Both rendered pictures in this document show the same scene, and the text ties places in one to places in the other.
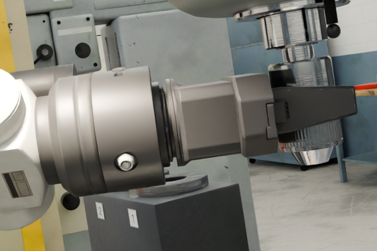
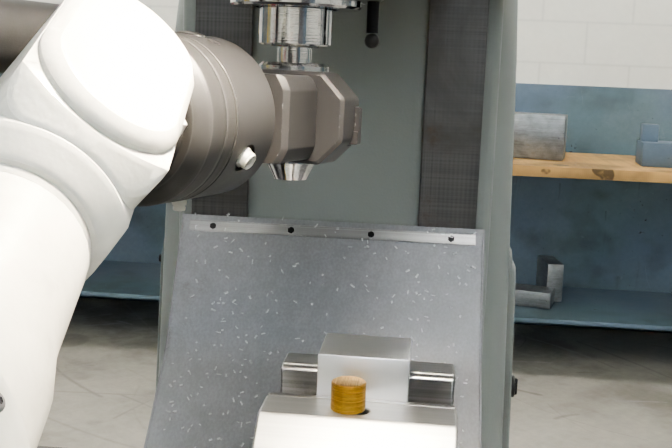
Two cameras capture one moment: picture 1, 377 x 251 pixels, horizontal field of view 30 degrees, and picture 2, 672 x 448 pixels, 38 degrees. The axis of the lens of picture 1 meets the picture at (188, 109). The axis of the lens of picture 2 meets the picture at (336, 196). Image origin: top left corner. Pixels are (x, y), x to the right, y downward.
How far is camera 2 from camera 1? 53 cm
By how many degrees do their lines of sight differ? 65
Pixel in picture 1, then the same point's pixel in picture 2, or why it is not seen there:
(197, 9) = not seen: outside the picture
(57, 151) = (203, 135)
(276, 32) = (308, 27)
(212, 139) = (302, 139)
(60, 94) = (194, 56)
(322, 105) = not seen: hidden behind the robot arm
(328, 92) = not seen: hidden behind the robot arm
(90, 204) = not seen: outside the picture
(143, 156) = (258, 153)
